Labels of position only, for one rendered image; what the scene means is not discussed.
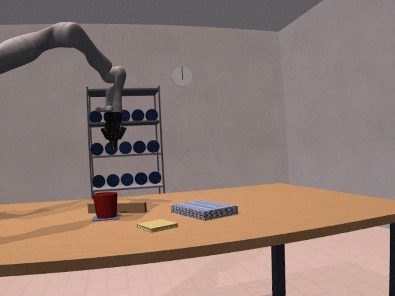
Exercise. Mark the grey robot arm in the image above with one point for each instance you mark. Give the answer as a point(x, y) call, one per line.
point(21, 50)

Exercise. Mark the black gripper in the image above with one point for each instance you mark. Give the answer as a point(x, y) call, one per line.
point(113, 128)

